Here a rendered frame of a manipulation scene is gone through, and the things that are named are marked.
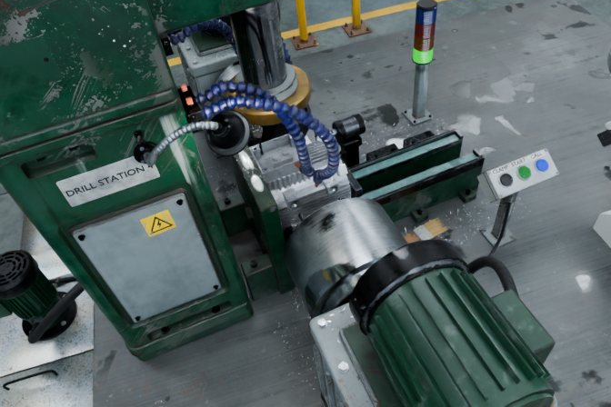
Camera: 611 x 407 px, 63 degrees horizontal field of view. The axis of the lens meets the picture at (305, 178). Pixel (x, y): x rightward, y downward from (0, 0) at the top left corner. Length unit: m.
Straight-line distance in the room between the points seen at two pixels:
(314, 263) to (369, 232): 0.12
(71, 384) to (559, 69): 1.99
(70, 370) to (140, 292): 0.82
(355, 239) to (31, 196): 0.56
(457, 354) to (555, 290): 0.79
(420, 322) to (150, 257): 0.56
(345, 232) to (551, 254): 0.67
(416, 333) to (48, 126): 0.58
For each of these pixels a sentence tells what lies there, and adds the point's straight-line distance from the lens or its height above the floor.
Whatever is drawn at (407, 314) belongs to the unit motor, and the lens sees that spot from 0.69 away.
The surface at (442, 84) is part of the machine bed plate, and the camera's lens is 1.95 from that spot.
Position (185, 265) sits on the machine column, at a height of 1.10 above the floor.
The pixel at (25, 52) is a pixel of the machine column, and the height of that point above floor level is 1.63.
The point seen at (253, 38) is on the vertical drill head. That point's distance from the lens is 0.95.
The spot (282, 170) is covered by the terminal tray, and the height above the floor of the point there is 1.13.
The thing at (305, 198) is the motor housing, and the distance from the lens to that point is 1.20.
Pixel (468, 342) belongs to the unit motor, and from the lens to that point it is 0.67.
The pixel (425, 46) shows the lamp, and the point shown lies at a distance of 1.61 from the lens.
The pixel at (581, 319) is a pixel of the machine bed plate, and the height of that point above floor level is 0.80.
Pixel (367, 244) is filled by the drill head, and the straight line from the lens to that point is 0.97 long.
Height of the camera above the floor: 1.95
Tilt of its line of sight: 46 degrees down
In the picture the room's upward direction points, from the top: 8 degrees counter-clockwise
